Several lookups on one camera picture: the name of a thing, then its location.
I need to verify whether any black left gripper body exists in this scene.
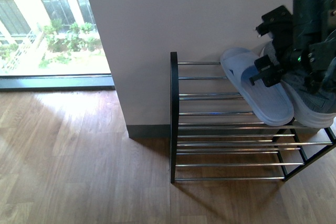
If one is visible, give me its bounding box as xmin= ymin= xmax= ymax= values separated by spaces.
xmin=249 ymin=6 xmax=335 ymax=93

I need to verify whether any light blue slipper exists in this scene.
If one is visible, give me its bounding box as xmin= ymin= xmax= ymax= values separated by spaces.
xmin=220 ymin=47 xmax=294 ymax=126

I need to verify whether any black metal shoe rack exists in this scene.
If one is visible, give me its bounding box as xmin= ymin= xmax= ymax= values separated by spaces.
xmin=170 ymin=52 xmax=335 ymax=183

